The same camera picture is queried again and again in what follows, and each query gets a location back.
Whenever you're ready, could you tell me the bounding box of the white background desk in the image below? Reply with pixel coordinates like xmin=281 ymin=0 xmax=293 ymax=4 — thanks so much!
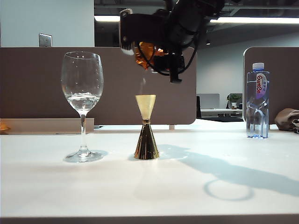
xmin=200 ymin=108 xmax=243 ymax=118

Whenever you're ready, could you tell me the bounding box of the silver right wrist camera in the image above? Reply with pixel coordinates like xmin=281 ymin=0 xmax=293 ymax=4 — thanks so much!
xmin=120 ymin=8 xmax=135 ymax=56

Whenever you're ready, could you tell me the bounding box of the black camera cable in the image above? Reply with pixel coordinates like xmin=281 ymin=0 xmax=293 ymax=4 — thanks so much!
xmin=136 ymin=23 xmax=206 ymax=77

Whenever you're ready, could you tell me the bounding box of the potted green plant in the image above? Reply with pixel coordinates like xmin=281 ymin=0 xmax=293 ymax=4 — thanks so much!
xmin=228 ymin=93 xmax=243 ymax=110

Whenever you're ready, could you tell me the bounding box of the clear plastic water bottle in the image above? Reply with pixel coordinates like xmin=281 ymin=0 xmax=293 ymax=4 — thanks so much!
xmin=246 ymin=62 xmax=271 ymax=139

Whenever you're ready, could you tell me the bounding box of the clear wine glass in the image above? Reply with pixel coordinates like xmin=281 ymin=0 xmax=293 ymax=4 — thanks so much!
xmin=60 ymin=51 xmax=105 ymax=163

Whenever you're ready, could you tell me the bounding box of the gold double jigger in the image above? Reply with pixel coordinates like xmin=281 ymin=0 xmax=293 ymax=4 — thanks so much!
xmin=134 ymin=94 xmax=161 ymax=161

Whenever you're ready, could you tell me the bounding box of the brown desk partition panel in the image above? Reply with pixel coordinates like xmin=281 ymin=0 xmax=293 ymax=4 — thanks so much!
xmin=242 ymin=46 xmax=299 ymax=126
xmin=0 ymin=47 xmax=198 ymax=126

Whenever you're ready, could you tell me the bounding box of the metal wall switch plate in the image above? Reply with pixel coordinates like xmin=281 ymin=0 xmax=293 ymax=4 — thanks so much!
xmin=38 ymin=33 xmax=53 ymax=48

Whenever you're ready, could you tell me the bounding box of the long ceiling light strip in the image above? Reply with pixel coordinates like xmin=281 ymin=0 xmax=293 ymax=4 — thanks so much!
xmin=94 ymin=15 xmax=299 ymax=24

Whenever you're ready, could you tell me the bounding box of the small amber measuring cup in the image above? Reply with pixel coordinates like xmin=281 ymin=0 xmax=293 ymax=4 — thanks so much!
xmin=135 ymin=41 xmax=169 ymax=70

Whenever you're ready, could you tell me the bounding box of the grey background partition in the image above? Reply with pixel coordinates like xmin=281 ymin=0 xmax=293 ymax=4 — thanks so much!
xmin=197 ymin=93 xmax=221 ymax=110

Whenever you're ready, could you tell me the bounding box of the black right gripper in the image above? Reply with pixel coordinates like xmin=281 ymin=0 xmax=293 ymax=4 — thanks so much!
xmin=134 ymin=9 xmax=202 ymax=84

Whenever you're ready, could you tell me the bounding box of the brown cloth bag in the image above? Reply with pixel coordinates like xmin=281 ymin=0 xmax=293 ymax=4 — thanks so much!
xmin=274 ymin=108 xmax=299 ymax=134

